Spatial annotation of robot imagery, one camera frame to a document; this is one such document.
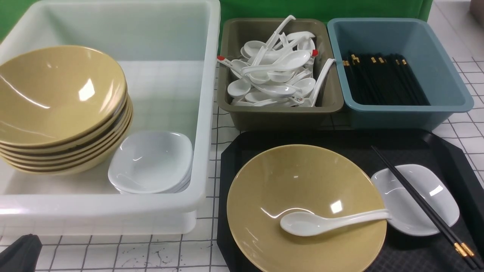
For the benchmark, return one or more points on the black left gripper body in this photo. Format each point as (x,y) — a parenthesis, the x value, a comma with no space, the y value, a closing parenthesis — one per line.
(22,255)

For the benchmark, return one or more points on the white ceramic soup spoon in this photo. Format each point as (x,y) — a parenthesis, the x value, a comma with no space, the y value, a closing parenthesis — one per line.
(308,224)

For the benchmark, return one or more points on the tan noodle bowl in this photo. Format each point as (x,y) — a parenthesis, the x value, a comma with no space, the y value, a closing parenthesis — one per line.
(304,178)

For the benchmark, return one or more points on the black chopstick gold band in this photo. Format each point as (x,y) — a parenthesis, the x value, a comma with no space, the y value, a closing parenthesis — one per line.
(466,253)

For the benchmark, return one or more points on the white square sauce dish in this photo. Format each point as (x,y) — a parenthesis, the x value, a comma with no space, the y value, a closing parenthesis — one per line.
(407,216)

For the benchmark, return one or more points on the stack of tan bowls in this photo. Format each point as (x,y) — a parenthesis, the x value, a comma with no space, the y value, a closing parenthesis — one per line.
(64,109)

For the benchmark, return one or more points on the stack of white dishes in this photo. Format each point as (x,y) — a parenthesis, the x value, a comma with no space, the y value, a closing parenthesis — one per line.
(152,162)

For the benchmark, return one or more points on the large white plastic tub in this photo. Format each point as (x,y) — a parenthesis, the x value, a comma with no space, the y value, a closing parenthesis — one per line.
(167,48)

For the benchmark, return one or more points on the olive green spoon bin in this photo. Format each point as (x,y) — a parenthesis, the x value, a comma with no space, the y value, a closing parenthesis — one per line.
(238,31)

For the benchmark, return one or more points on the pile of white spoons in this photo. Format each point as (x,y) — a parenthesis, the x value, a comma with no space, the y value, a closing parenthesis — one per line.
(278,72)

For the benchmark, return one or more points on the green backdrop cloth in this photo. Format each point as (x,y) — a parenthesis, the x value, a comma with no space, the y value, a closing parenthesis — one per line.
(325,10)

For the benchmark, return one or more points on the black plastic serving tray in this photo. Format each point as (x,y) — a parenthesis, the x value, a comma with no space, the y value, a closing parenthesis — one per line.
(400,252)

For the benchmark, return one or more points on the bundle of black chopsticks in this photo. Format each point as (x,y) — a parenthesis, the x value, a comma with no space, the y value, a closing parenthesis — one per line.
(378,79)

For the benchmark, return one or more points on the blue chopstick bin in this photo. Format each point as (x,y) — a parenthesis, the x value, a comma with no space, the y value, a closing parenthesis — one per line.
(426,56)

